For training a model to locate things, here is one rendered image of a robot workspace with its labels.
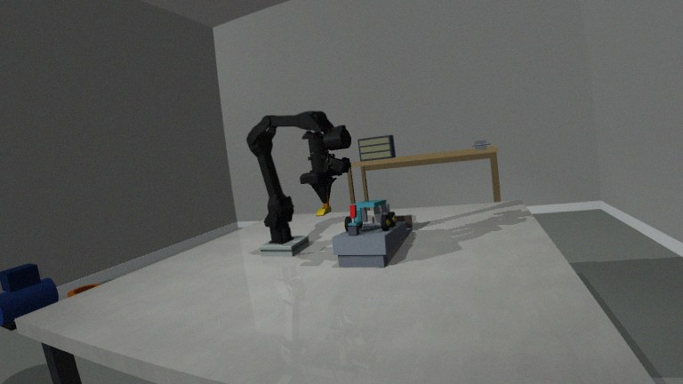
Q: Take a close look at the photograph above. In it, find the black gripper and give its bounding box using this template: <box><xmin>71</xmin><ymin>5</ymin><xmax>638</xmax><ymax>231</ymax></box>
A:
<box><xmin>300</xmin><ymin>151</ymin><xmax>342</xmax><ymax>204</ymax></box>

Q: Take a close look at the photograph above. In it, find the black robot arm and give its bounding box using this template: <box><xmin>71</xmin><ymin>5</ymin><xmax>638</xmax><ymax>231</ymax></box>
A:
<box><xmin>246</xmin><ymin>111</ymin><xmax>351</xmax><ymax>244</ymax></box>

